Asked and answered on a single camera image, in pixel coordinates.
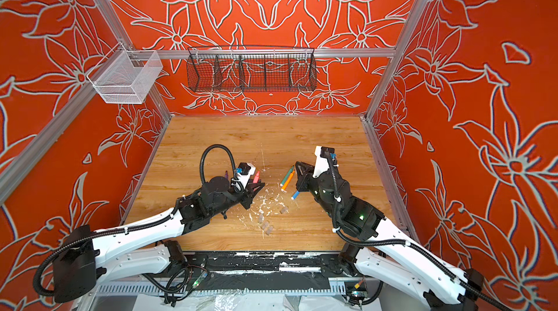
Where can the black wire basket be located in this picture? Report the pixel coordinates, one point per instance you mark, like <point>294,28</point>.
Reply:
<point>251,69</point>

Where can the blue marker pen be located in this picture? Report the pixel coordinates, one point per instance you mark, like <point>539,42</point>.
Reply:
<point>295,195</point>

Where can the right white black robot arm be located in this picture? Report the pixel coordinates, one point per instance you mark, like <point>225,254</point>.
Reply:
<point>377,248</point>

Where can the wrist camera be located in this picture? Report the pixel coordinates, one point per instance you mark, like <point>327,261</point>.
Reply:
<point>321,164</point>
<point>244,172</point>

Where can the pink marker pen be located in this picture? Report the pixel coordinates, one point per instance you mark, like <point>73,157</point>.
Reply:
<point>256,178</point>

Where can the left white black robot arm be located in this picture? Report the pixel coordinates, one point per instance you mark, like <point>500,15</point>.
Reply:
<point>88,257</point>

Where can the white mesh basket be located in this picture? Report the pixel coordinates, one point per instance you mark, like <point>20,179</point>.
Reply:
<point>124,76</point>

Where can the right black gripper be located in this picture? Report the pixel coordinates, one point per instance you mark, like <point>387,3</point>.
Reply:
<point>310,175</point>

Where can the green marker pen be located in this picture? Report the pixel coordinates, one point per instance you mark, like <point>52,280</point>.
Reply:
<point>284,180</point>

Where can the orange marker pen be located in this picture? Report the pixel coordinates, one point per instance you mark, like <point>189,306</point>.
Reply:
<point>288,180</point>

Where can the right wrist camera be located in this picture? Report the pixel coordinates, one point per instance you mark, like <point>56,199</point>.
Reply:
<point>321,164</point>

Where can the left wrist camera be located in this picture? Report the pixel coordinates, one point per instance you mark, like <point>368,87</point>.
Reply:
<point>244,172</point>

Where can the grey slotted cable duct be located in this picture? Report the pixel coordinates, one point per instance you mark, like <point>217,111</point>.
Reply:
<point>128,288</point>

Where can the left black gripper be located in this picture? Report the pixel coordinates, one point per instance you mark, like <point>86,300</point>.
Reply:
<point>248,187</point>

